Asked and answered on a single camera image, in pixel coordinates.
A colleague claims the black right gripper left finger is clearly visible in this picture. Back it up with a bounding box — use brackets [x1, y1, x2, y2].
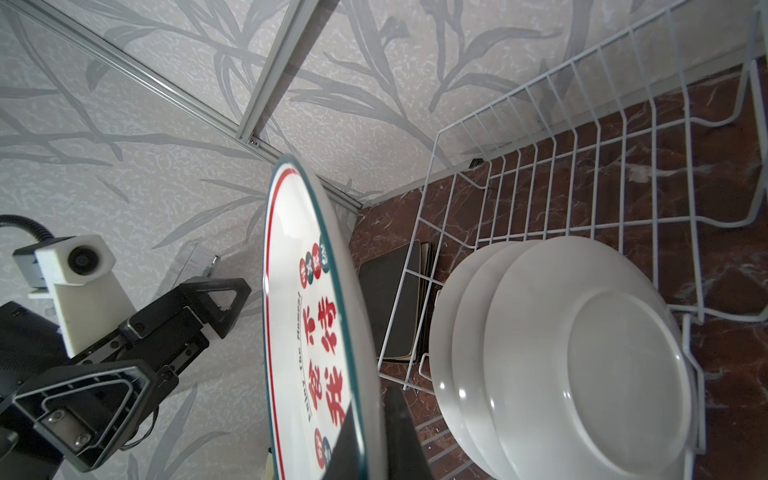
[322, 414, 359, 480]

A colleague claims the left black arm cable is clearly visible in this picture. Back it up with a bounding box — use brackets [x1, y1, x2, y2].
[0, 214, 56, 244]

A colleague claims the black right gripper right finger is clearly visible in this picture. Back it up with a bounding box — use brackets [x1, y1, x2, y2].
[383, 386, 434, 480]

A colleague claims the white wire dish rack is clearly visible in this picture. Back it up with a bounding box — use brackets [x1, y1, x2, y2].
[378, 1, 767, 479]

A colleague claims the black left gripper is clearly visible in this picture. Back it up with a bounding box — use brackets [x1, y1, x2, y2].
[1, 277, 251, 479]

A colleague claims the white round plate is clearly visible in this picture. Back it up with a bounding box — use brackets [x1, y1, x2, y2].
[483, 236, 694, 479]
[429, 243, 507, 477]
[262, 154, 388, 479]
[446, 240, 538, 479]

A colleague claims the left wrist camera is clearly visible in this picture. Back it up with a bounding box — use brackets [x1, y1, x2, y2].
[12, 235, 136, 358]

